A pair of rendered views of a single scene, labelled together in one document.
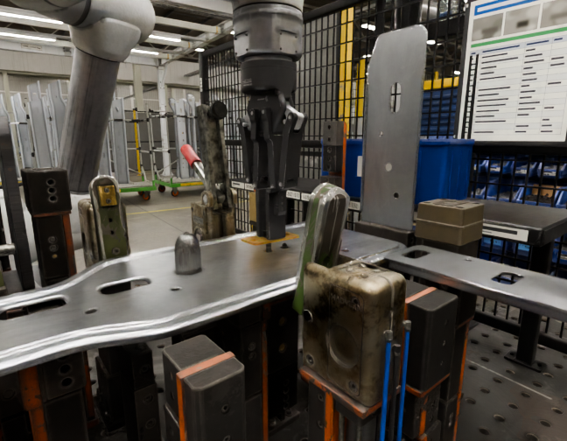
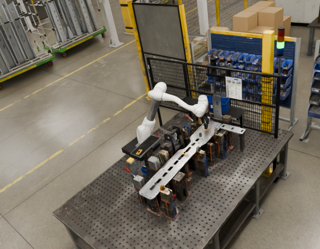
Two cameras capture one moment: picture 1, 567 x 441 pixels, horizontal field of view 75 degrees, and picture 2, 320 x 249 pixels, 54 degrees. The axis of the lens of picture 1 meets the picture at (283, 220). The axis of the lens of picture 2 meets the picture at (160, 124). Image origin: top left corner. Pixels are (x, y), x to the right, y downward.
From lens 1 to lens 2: 329 cm
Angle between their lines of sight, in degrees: 22
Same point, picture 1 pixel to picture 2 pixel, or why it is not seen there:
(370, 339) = (221, 139)
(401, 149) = (219, 109)
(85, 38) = not seen: hidden behind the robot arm
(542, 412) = not seen: hidden behind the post
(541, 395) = not seen: hidden behind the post
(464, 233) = (228, 121)
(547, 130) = (239, 98)
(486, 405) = (235, 139)
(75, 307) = (196, 143)
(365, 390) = (221, 143)
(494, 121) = (232, 95)
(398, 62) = (217, 99)
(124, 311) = (201, 142)
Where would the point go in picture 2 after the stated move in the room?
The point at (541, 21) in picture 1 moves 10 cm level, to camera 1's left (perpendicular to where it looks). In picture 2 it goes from (236, 83) to (228, 85)
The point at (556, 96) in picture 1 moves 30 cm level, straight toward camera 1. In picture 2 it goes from (239, 93) to (235, 106)
